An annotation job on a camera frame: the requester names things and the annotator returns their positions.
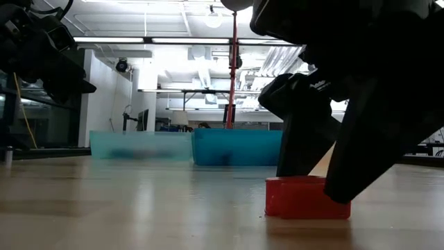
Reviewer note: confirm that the ceiling light strip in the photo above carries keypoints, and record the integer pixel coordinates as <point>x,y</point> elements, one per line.
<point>190,40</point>
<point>107,40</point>

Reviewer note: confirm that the red desk lamp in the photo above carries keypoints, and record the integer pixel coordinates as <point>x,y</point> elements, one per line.
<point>231,87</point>

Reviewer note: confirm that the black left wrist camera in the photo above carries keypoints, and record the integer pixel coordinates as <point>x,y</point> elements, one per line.
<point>60,33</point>

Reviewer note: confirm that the black round ceiling device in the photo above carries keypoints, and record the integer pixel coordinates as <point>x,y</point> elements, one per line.
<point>121,65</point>

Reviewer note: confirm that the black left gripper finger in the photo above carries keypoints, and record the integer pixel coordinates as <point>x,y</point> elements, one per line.
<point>73,87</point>

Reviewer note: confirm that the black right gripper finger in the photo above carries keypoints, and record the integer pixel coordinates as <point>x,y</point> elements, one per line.
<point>374,146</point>
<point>305,132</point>

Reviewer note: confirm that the round white ceiling lamp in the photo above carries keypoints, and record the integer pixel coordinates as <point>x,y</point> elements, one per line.
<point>213,21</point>

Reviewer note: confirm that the black upright screen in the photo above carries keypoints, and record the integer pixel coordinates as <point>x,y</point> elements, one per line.
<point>224,114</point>

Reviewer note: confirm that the small silver post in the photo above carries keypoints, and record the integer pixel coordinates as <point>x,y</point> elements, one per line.
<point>8,154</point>

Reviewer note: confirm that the translucent aqua plastic tray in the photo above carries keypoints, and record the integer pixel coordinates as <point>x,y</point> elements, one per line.
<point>138,142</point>

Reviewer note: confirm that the blue plastic bin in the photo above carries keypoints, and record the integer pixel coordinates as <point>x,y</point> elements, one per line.
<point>236,146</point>

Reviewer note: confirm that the black metal gantry frame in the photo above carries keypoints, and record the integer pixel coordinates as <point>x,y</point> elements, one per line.
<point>194,91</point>

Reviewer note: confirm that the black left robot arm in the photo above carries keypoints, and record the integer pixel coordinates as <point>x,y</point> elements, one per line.
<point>10,10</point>

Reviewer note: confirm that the person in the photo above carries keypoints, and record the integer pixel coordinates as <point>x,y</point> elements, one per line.
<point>204,125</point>

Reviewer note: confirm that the black monitor on arm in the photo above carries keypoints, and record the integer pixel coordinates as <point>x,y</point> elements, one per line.
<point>143,119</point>

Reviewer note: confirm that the red stapler remover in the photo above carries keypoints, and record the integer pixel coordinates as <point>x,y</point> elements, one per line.
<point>298,201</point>

